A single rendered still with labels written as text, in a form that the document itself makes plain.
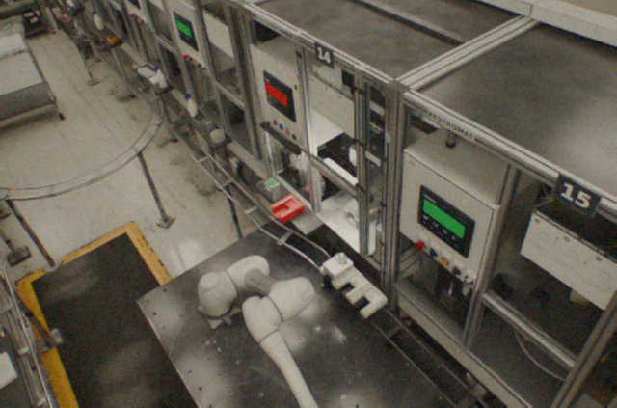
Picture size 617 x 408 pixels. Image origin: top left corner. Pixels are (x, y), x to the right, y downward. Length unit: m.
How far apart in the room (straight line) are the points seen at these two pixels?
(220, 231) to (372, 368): 2.04
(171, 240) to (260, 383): 1.94
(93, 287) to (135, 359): 0.76
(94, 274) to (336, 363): 2.28
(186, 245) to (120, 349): 0.94
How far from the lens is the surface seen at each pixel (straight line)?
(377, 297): 2.58
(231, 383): 2.64
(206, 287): 2.63
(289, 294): 2.14
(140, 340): 3.74
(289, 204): 2.92
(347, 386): 2.56
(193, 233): 4.23
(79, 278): 4.29
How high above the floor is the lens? 3.00
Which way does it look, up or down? 42 degrees down
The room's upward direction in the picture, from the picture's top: 6 degrees counter-clockwise
